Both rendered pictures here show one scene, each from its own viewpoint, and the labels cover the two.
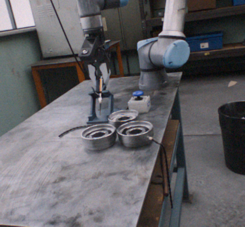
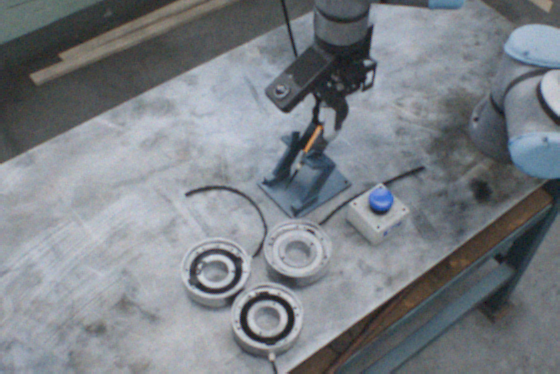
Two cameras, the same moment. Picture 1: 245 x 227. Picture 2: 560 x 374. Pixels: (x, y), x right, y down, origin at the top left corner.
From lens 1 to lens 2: 0.77 m
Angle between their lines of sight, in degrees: 43
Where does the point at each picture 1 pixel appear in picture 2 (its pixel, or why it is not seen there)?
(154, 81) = (496, 139)
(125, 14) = not seen: outside the picture
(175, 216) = (393, 360)
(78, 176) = (121, 344)
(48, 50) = not seen: outside the picture
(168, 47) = (529, 135)
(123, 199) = not seen: outside the picture
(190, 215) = (468, 343)
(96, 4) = (354, 1)
